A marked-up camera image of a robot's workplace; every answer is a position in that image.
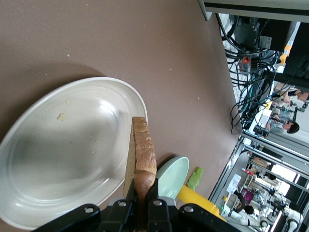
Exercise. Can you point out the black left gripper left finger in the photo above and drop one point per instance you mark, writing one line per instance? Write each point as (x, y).
(116, 217)

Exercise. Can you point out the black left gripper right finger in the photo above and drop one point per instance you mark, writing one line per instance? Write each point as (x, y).
(164, 217)

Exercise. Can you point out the green lettuce leaf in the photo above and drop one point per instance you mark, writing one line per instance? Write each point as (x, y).
(195, 180)

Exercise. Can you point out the brown bread slice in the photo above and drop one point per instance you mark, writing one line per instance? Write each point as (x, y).
(143, 157)

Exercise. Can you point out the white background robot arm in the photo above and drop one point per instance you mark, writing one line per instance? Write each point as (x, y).
(241, 220)
(293, 217)

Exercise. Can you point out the mint green plate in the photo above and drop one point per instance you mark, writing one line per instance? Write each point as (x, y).
(172, 176)

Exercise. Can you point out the beige plate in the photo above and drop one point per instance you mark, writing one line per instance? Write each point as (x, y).
(60, 157)

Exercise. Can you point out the yellow mustard squeeze bottle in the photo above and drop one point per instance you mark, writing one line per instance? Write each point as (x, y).
(195, 199)

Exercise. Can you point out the person with dark hair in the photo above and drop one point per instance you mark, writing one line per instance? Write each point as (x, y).
(293, 128)

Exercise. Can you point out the orange grey plug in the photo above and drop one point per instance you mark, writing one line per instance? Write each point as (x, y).
(246, 62)

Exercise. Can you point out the grey electronics box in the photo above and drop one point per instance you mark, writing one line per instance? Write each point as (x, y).
(248, 31)

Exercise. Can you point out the yellow tag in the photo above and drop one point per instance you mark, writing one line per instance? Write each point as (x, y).
(287, 48)

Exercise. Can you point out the black monitor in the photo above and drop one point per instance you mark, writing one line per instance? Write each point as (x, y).
(299, 48)

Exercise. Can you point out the aluminium cell frame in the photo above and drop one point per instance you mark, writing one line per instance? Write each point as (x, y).
(241, 145)

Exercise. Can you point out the aluminium profile post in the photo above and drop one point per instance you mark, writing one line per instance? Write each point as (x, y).
(241, 16)

